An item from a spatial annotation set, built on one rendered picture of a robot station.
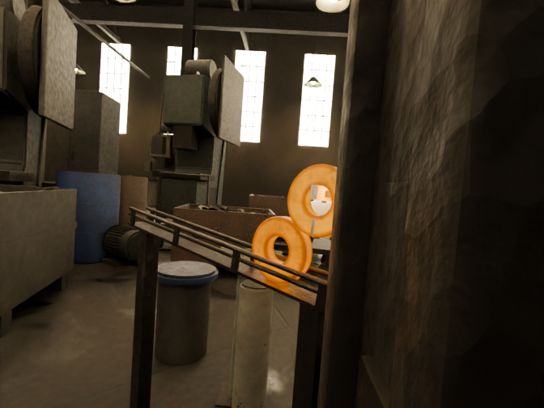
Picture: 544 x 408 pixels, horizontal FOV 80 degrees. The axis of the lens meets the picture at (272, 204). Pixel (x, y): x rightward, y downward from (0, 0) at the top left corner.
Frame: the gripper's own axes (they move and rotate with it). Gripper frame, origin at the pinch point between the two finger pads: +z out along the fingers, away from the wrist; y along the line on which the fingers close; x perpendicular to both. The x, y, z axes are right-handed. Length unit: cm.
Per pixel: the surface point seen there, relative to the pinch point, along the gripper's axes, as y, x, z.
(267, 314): 31, -41, -27
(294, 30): 467, 443, -614
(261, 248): 14.0, -14.4, 0.9
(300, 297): 1.4, -22.7, 1.8
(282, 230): 8.3, -9.1, 1.2
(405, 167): -27.6, 0.4, 39.1
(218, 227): 179, -31, -141
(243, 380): 35, -65, -23
